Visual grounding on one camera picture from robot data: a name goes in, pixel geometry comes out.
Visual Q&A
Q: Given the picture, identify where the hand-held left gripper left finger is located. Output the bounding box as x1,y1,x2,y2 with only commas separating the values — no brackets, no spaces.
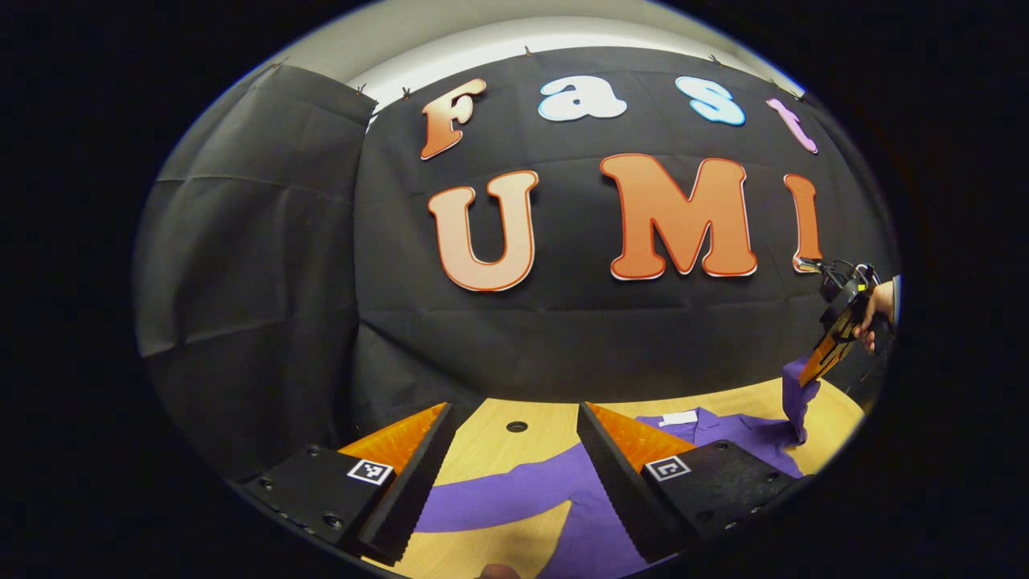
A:
244,402,455,566

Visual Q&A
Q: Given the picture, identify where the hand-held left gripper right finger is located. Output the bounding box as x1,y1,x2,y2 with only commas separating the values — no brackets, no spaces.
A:
576,400,811,565

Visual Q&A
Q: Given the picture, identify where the purple knit cardigan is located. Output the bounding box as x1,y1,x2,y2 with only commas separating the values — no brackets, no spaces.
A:
414,358,822,579

